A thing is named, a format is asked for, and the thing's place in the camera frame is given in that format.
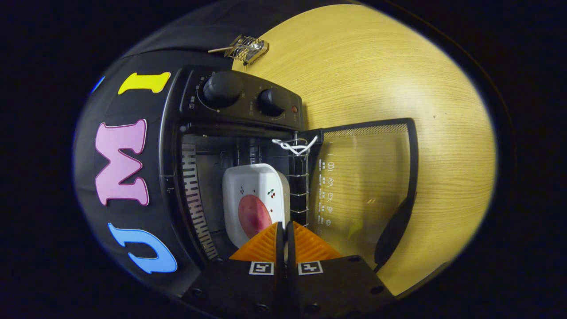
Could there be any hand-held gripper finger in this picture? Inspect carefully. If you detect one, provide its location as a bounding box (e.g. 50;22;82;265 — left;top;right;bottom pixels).
286;221;395;317
184;222;285;317

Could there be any pink round food slice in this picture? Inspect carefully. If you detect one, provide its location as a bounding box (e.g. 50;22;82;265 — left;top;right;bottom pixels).
238;195;273;239

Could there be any white square plate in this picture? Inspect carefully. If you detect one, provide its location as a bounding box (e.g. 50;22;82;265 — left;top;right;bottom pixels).
221;163;291;249

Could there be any black toaster oven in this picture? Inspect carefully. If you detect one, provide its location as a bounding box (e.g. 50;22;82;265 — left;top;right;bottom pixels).
159;66;419;298

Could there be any black backdrop cloth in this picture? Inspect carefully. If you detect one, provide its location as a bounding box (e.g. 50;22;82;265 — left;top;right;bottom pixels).
73;2;350;302

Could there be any white string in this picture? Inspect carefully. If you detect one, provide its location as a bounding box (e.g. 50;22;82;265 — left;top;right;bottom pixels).
272;135;318;156

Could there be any metal wire basket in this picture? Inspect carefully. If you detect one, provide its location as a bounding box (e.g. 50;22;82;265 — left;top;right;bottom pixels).
224;35;270;66

